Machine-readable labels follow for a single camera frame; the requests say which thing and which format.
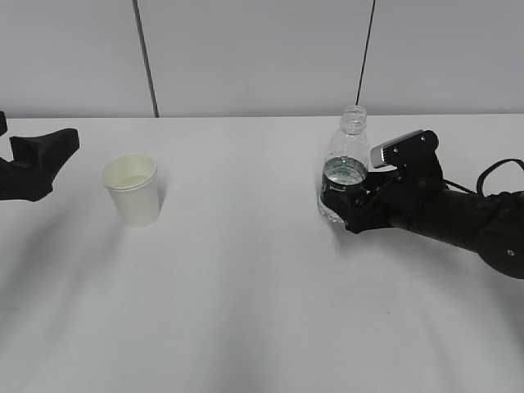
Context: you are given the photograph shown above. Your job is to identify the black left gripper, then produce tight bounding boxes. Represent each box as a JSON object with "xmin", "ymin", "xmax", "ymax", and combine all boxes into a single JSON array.
[{"xmin": 1, "ymin": 129, "xmax": 79, "ymax": 201}]

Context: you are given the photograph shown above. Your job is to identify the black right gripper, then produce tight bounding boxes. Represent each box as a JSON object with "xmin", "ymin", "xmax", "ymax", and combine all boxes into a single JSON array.
[{"xmin": 321, "ymin": 161, "xmax": 446, "ymax": 234}]

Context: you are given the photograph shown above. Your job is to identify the clear water bottle green label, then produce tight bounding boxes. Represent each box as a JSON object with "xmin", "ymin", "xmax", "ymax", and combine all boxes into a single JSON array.
[{"xmin": 318, "ymin": 106, "xmax": 369, "ymax": 224}]

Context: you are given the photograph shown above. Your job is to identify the white paper cup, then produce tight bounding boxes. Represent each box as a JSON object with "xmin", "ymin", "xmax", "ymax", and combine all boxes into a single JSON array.
[{"xmin": 101, "ymin": 153, "xmax": 160, "ymax": 228}]

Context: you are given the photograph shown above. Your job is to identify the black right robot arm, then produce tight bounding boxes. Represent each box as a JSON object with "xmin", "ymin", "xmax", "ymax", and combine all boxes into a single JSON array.
[{"xmin": 322, "ymin": 160, "xmax": 523, "ymax": 279}]

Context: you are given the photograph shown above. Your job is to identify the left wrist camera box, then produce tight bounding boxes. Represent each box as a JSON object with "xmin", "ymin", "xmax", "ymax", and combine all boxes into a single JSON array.
[{"xmin": 0, "ymin": 111, "xmax": 7, "ymax": 136}]

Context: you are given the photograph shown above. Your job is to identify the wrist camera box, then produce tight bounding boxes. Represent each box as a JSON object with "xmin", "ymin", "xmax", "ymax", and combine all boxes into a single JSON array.
[
  {"xmin": 370, "ymin": 129, "xmax": 439, "ymax": 169},
  {"xmin": 0, "ymin": 111, "xmax": 7, "ymax": 136}
]

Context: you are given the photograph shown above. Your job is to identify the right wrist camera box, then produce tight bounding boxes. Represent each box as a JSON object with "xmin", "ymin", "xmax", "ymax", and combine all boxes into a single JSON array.
[{"xmin": 370, "ymin": 129, "xmax": 439, "ymax": 169}]

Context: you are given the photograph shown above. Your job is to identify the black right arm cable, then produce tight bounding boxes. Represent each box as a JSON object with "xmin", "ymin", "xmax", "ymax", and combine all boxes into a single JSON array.
[{"xmin": 444, "ymin": 159, "xmax": 524, "ymax": 197}]

